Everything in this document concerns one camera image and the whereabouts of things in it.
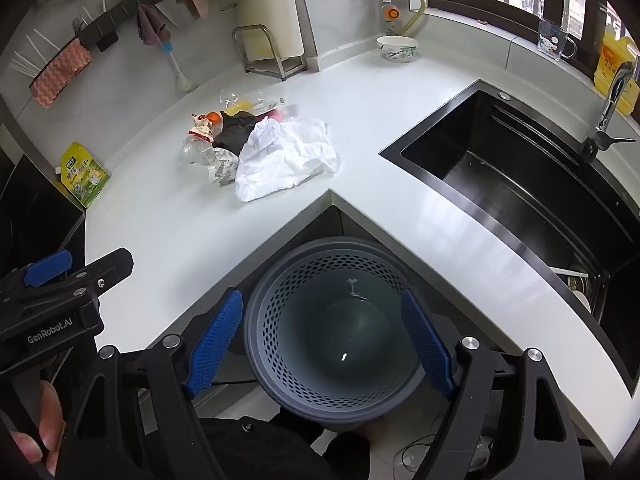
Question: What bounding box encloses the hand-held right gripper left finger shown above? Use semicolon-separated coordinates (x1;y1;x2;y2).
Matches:
55;287;246;480

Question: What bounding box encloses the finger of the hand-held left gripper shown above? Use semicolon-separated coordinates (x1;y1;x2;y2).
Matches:
50;247;135;307
0;250;73;302

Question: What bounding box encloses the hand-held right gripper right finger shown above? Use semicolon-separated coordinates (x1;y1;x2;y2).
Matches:
400;287;586;480

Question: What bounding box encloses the grey perforated trash bin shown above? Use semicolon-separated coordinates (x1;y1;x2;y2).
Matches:
243;236;436;433

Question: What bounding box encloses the clear plastic bag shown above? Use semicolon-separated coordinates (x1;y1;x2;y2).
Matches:
180;135;216;166

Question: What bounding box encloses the paper ball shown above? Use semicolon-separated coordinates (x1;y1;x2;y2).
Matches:
207;147;241;186

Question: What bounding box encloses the red and white snack wrapper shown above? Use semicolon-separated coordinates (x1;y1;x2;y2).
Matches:
187;114;221;146

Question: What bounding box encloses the white paper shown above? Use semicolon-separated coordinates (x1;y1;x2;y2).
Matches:
234;117;342;203

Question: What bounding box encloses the person's left hand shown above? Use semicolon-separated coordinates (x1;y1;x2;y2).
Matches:
11;381;67;464

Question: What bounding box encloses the black cooktop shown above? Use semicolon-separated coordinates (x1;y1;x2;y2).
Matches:
0;155;86;281

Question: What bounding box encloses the green and yellow pouch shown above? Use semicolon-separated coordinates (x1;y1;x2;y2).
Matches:
54;142;112;209

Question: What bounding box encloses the person's dark clothing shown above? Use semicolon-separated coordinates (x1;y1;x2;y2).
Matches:
197;412;371;480

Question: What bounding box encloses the black kitchen sink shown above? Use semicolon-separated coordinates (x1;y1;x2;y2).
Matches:
378;79;640;401

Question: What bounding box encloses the pink chevron dish cloth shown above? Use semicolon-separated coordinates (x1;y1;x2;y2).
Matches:
30;40;93;109

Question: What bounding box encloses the blue and white bottle brush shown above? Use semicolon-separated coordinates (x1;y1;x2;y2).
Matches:
160;40;196;93

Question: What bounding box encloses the bundle of white sticks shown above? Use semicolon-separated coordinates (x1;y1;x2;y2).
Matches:
7;27;58;83

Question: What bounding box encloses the mauve hanging cloth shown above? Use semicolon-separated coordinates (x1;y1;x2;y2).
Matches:
136;4;171;47

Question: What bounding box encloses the metal cutting board rack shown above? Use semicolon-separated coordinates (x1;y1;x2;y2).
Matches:
231;25;308;82

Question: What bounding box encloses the chrome kitchen faucet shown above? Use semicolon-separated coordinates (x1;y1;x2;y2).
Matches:
580;60;638;163

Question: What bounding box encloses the white patterned bowl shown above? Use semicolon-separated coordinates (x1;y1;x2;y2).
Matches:
376;35;420;64

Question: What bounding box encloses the white cutting board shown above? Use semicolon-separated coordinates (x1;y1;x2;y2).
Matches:
227;0;306;61

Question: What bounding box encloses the clear glass mug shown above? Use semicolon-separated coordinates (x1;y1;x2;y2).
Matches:
537;17;578;61

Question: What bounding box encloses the gas valve with orange dial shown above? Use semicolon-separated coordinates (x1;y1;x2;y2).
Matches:
382;0;416;36

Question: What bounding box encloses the yellow oil bottle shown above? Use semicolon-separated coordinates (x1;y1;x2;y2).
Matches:
594;2;640;117

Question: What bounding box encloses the yellow gas hose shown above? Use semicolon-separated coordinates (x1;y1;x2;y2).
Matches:
395;0;427;36

